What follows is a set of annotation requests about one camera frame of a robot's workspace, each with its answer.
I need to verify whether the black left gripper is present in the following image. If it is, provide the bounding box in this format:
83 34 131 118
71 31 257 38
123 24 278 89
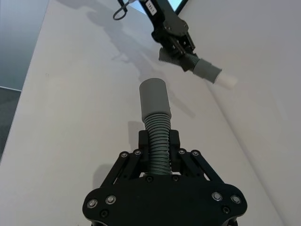
138 0 196 73

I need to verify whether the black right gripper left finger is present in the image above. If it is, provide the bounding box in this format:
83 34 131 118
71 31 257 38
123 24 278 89
100 130 151 189

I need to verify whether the dark framed window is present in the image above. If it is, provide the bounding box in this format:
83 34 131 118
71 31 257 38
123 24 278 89
168 0 187 13

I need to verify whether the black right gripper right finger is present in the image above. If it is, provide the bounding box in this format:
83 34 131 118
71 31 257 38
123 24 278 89
168 129 224 186

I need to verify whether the thin black cable loop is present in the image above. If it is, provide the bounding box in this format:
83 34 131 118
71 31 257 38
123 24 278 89
112 0 134 22

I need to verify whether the grey corrugated hose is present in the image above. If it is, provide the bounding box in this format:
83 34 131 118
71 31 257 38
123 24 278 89
139 77 171 176
158 48 238 89

